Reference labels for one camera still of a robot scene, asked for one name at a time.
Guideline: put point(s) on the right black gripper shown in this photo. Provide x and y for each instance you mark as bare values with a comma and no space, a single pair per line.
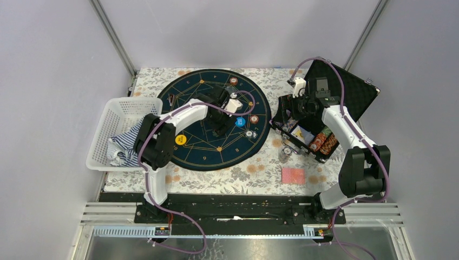
288,102

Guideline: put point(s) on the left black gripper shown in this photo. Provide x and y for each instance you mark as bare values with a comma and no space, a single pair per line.
221,128

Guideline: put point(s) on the blue dealer button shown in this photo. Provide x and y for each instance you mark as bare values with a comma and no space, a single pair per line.
240,122

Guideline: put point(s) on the red five chip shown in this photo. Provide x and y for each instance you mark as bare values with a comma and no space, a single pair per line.
254,119
233,81

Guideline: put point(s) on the yellow dealer button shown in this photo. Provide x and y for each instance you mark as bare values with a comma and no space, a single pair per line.
180,139

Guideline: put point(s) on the blue ten chip stack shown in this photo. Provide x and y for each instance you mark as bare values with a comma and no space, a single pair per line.
284,154

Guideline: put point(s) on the red card deck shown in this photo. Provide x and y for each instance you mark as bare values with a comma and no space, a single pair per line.
293,176

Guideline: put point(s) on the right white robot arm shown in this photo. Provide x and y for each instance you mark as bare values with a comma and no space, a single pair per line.
364,171

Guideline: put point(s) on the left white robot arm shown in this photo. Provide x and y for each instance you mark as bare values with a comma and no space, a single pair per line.
155,140

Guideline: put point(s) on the black chip carrying case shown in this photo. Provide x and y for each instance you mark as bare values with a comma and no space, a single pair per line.
355,94

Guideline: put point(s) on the green chip row in case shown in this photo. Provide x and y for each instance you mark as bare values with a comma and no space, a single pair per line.
325,130

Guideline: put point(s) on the round dark blue poker mat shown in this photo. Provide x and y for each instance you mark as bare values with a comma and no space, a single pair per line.
203,151

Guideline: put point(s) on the red chip row in case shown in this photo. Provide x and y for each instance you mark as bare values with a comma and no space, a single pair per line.
324,142

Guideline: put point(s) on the floral tablecloth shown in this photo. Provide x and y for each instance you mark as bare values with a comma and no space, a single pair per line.
260,174

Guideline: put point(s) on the white plastic basket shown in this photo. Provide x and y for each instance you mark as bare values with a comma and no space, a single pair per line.
119,116

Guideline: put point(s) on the striped blue white cloth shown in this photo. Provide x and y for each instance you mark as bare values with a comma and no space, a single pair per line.
120,148

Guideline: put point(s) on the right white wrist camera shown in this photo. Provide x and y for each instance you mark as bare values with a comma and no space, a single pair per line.
299,86

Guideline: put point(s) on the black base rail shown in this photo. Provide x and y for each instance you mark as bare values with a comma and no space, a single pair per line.
237,214

